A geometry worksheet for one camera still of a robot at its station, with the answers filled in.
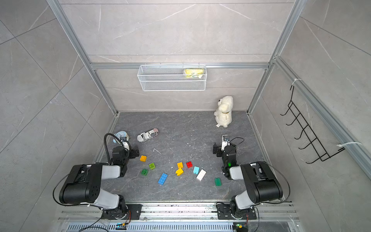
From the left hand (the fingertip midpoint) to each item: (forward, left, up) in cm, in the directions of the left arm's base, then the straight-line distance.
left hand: (130, 144), depth 94 cm
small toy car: (+8, -9, -2) cm, 12 cm away
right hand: (-2, -62, +1) cm, 62 cm away
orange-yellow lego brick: (-8, -9, -5) cm, 13 cm away
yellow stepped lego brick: (-18, -33, -6) cm, 38 cm away
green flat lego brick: (-25, -56, -5) cm, 61 cm away
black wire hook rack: (-13, -95, +27) cm, 100 cm away
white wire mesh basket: (+39, -29, +24) cm, 54 cm away
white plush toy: (+21, -65, +5) cm, 69 cm away
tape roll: (+9, +10, -1) cm, 13 cm away
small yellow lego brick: (-13, -33, -5) cm, 36 cm away
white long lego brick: (-20, -46, -5) cm, 51 cm away
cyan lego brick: (-18, -43, -5) cm, 47 cm away
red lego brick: (-14, -39, -3) cm, 42 cm away
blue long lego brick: (-22, -23, -4) cm, 32 cm away
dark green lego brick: (-18, -12, -4) cm, 22 cm away
